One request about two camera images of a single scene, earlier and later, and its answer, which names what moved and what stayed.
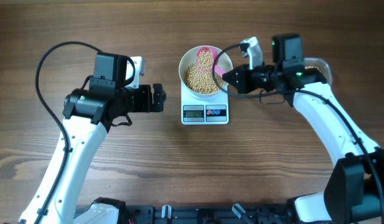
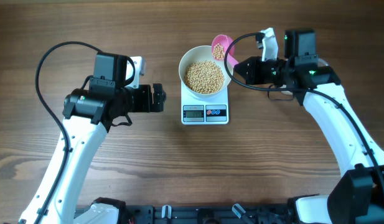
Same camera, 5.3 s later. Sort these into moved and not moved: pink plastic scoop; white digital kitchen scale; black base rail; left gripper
Moved: pink plastic scoop
Not moved: white digital kitchen scale; black base rail; left gripper
